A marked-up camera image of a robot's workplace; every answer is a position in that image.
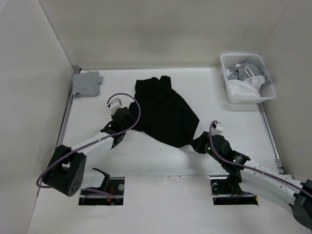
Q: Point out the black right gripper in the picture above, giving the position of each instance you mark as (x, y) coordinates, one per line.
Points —
(198, 142)

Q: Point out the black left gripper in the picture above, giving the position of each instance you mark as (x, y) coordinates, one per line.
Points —
(130, 120)

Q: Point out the black tank top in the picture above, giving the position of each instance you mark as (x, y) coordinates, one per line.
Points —
(164, 114)

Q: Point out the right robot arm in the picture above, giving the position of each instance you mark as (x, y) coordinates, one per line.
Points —
(249, 177)

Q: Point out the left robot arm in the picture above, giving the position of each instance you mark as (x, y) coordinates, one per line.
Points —
(66, 169)

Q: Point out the folded grey tank top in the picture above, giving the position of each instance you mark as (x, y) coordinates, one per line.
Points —
(87, 84)

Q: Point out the white tank top in basket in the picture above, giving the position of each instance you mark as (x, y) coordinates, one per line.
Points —
(248, 88)

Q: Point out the grey tank top in basket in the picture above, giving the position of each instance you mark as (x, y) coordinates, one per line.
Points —
(245, 69)

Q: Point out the white plastic basket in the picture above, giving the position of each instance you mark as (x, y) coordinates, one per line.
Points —
(267, 91)

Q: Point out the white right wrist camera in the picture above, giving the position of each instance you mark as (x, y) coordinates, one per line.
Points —
(217, 128)

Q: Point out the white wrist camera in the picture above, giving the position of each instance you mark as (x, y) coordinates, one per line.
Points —
(114, 104)
(217, 128)

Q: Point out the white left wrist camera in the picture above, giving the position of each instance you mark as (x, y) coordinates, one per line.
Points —
(114, 104)

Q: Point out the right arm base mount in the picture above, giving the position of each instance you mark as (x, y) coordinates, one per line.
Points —
(228, 192)

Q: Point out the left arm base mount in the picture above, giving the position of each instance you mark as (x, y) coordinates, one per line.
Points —
(100, 189)

